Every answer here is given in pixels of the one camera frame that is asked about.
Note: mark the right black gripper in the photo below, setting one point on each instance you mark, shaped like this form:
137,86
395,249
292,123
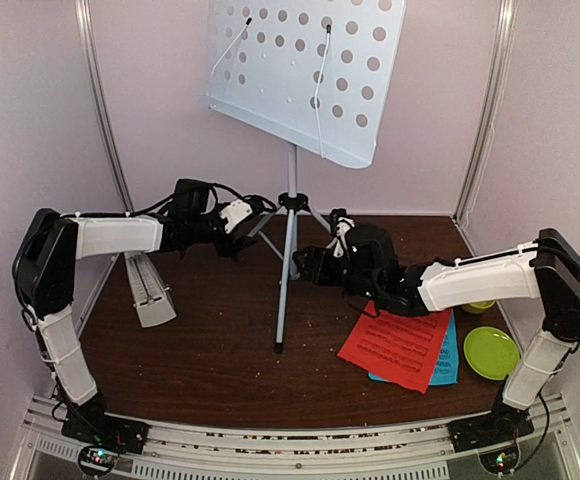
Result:
315,255

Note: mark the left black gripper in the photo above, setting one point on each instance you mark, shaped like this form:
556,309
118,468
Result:
233,245

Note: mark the red sheet music mat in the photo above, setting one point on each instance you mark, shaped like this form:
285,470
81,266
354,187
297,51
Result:
395,347

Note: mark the grey music stand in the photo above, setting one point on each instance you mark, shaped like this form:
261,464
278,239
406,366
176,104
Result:
315,74

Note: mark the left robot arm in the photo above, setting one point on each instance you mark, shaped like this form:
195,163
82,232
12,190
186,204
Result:
43,273

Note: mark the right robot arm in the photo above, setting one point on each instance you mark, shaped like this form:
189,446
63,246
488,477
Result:
361,260

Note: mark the grey metronome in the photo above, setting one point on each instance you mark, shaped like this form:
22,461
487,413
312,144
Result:
151,297

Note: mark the blue sheet music mat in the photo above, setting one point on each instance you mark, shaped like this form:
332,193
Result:
445,357

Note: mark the green bowl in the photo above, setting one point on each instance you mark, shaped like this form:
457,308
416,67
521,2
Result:
477,308

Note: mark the green plate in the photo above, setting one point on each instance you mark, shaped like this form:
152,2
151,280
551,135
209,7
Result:
491,353

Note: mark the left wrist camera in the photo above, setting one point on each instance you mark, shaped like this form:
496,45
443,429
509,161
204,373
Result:
237,212

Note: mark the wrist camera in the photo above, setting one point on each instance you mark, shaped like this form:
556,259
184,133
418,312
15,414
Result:
237,212
341,223

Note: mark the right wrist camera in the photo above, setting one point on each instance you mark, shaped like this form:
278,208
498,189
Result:
341,223

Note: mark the aluminium front rail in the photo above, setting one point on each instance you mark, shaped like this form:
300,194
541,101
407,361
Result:
415,450

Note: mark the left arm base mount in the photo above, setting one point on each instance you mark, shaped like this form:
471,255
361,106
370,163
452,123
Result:
103,449

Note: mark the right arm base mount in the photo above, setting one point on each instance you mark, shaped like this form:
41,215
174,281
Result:
494,439

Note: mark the left aluminium corner post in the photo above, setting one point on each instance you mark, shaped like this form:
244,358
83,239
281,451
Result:
87,35

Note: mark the aluminium corner post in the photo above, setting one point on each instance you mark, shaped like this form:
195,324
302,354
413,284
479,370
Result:
497,75
87,35

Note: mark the right aluminium corner post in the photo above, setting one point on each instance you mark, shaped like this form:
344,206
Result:
497,75

